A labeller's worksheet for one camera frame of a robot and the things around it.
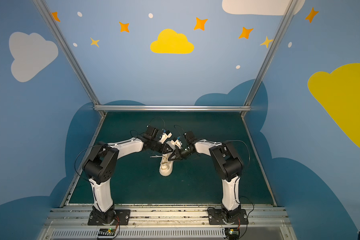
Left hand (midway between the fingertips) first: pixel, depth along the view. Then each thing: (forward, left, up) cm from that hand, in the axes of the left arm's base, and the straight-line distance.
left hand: (171, 148), depth 95 cm
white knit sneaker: (-13, +2, +1) cm, 13 cm away
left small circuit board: (-44, +30, -8) cm, 54 cm away
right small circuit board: (-44, -33, -8) cm, 55 cm away
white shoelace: (-6, +3, +1) cm, 7 cm away
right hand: (-8, 0, +1) cm, 8 cm away
